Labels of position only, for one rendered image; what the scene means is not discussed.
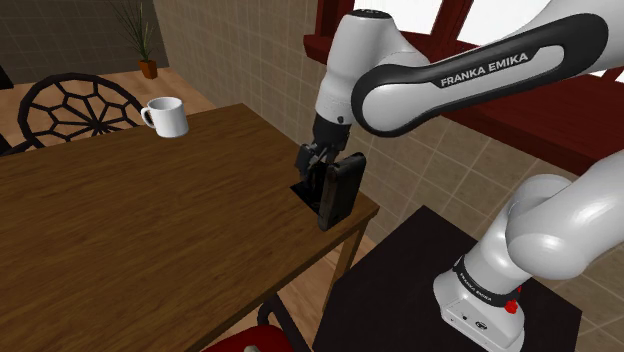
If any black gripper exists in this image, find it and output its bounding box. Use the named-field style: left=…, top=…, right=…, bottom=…
left=294, top=113, right=353, bottom=190

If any dark robot stand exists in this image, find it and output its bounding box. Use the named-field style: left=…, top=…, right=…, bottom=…
left=311, top=204, right=584, bottom=352

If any white mug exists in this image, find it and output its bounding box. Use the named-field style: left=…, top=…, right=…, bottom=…
left=140, top=96, right=190, bottom=140

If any brown wooden table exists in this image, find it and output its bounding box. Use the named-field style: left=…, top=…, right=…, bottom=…
left=0, top=102, right=381, bottom=352

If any red seat chair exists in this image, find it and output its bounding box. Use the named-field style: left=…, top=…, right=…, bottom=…
left=201, top=293, right=313, bottom=352

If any potted green plant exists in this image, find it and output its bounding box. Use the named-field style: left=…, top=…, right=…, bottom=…
left=108, top=0, right=160, bottom=81

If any black web-back chair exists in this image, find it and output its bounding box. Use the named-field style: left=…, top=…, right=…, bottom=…
left=0, top=72, right=147, bottom=158

